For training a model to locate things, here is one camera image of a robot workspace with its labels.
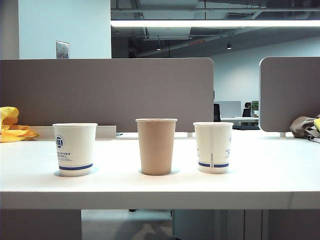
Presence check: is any white paper cup blue stripe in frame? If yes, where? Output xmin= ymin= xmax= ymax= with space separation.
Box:
xmin=192 ymin=121 xmax=234 ymax=175
xmin=52 ymin=122 xmax=98 ymax=178

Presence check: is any brown paper cup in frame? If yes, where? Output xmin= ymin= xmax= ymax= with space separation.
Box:
xmin=135 ymin=118 xmax=178 ymax=176

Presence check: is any dark chair behind partition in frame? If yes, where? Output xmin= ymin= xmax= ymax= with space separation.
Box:
xmin=213 ymin=103 xmax=221 ymax=127

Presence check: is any wide grey desk partition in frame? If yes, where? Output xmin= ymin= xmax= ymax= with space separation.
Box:
xmin=0 ymin=57 xmax=215 ymax=138

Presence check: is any white background desk screen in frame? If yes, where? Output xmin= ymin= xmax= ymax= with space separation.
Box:
xmin=214 ymin=100 xmax=242 ymax=118

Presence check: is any white background desk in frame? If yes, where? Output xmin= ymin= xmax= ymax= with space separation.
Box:
xmin=219 ymin=116 xmax=260 ymax=126

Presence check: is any black office chair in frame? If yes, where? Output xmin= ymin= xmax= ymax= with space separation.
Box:
xmin=241 ymin=101 xmax=252 ymax=118

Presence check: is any green potted plant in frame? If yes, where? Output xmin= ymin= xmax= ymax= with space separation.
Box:
xmin=250 ymin=100 xmax=260 ymax=118

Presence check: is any linear ceiling light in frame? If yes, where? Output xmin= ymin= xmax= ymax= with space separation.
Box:
xmin=110 ymin=19 xmax=320 ymax=28

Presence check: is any grey under-desk cabinet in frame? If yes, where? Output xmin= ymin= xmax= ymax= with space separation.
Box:
xmin=172 ymin=209 xmax=263 ymax=240

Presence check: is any grey-brown fabric bag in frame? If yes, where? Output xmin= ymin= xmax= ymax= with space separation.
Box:
xmin=289 ymin=114 xmax=320 ymax=144

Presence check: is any yellow cloth bag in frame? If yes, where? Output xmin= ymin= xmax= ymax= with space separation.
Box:
xmin=0 ymin=106 xmax=40 ymax=143

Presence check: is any grey desk side panel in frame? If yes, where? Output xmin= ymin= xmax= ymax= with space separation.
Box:
xmin=0 ymin=208 xmax=83 ymax=240
xmin=262 ymin=209 xmax=320 ymax=240

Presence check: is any long white cable box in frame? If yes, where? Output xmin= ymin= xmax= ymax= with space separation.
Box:
xmin=28 ymin=124 xmax=118 ymax=141

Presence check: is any metal wall switch plate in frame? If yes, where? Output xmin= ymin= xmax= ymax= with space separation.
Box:
xmin=55 ymin=40 xmax=70 ymax=60

